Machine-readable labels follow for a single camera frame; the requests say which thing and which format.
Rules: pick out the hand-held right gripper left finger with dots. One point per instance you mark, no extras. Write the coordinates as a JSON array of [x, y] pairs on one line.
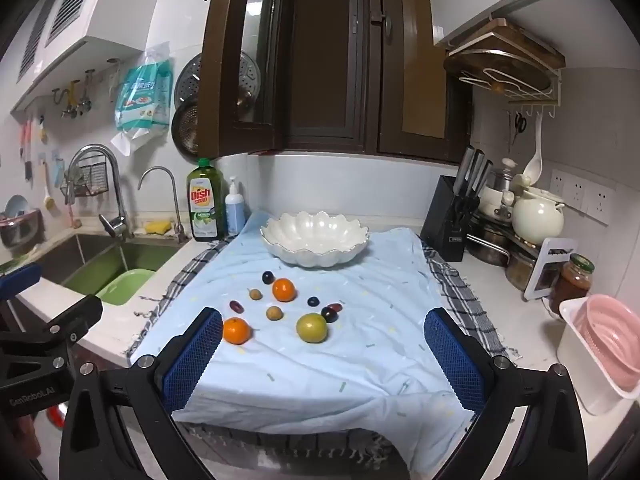
[[192, 360]]

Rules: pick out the yellow sponge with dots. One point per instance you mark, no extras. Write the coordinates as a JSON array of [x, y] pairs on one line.
[[159, 227]]

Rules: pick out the white scalloped bowl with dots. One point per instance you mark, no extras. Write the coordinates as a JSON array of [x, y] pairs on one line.
[[315, 245]]

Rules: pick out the brown longan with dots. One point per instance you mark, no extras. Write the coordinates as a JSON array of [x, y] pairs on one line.
[[255, 294], [274, 313]]

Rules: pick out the hanging plastic bag pack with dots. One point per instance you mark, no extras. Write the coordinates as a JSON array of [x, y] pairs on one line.
[[142, 95]]

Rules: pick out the cream ceramic pot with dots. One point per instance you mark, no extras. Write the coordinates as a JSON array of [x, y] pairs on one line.
[[537, 215]]

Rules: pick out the pink colander in white bin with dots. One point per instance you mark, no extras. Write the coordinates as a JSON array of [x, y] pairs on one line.
[[585, 370]]

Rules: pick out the brown window frame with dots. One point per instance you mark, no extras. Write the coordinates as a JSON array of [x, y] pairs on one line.
[[370, 110]]

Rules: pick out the light blue cloth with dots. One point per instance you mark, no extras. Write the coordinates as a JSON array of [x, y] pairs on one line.
[[325, 370]]

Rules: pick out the dark metal strainer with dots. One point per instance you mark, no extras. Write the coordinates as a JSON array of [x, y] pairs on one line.
[[186, 130]]

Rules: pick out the white blue pump bottle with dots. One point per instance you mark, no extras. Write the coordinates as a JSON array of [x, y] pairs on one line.
[[234, 212]]

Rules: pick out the black knife block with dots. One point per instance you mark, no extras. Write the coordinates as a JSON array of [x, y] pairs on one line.
[[445, 225]]

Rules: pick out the white slicer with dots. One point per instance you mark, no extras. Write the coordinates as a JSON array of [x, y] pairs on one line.
[[537, 280]]

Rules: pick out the brown open window sash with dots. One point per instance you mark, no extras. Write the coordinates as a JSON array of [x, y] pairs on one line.
[[220, 110]]

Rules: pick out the green plastic basin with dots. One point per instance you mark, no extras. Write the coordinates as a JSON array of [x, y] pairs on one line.
[[122, 287]]

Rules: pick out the yellow dish brush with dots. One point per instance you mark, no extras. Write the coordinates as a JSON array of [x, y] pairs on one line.
[[47, 200]]

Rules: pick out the green mandarin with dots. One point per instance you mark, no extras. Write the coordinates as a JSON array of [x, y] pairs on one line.
[[311, 328]]

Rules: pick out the steel steamer plate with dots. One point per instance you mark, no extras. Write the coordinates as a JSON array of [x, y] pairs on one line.
[[187, 80]]

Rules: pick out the grey checked cloth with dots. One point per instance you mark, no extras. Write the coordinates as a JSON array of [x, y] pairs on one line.
[[460, 290]]

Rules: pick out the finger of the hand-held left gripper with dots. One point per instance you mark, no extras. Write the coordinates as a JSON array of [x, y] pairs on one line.
[[75, 312], [22, 277]]

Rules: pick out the sink side dish rack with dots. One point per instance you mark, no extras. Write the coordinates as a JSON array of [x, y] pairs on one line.
[[20, 227]]

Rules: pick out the steel sink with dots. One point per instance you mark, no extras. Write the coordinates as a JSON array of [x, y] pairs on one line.
[[145, 255]]

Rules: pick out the glass sauce jar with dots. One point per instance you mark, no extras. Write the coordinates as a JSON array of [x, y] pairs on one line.
[[572, 282]]

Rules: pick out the wall hooks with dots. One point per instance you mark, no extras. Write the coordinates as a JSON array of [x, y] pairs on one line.
[[74, 97]]

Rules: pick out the large steel faucet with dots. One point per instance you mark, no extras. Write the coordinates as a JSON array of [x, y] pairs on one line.
[[118, 195]]

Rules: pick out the wooden cutting board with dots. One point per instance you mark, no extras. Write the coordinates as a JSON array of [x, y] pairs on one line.
[[500, 67]]

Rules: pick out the steel pot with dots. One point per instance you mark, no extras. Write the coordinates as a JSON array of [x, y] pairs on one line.
[[487, 245], [520, 266]]

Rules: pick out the hanging scissors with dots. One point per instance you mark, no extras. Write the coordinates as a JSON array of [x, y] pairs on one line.
[[520, 122]]

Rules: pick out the white vented wall cabinet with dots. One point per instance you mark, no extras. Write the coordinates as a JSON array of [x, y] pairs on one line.
[[100, 5]]

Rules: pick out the white lidded pot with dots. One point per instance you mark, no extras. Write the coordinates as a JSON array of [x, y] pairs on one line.
[[492, 200]]

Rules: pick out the small gooseneck faucet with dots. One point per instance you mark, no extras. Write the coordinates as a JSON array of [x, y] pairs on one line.
[[175, 200]]

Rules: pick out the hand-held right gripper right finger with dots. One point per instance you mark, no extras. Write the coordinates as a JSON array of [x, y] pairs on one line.
[[452, 360]]

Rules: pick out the dark purple grape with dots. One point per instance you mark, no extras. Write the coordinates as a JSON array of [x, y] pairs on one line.
[[313, 301], [268, 276]]

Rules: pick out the white wall outlet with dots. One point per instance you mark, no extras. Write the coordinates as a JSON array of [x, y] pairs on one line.
[[598, 203], [565, 187]]

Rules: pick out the white ladle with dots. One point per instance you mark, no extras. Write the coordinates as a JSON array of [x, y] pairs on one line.
[[532, 160]]

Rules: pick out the green dish soap bottle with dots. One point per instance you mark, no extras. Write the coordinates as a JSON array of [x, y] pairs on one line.
[[206, 205]]

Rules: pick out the person's left hand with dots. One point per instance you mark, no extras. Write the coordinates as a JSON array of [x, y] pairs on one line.
[[54, 416]]

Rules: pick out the light blue bowl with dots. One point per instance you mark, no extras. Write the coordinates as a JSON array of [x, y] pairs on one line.
[[15, 205]]

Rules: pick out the orange mandarin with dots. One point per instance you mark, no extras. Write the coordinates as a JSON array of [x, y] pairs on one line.
[[236, 331], [283, 290]]

